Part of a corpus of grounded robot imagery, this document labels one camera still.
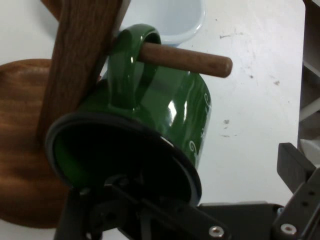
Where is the brown wooden mug tree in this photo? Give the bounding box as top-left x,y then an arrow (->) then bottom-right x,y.
0,0 -> 234,230

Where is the blue bowl white inside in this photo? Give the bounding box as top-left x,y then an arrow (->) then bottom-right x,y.
116,0 -> 208,48

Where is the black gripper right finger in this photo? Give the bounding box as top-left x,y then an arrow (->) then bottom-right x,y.
271,141 -> 320,240

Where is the green enamel mug white print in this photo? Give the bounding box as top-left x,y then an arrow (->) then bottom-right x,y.
44,23 -> 214,204

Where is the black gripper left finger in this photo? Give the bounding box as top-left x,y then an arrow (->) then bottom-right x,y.
53,182 -> 233,240

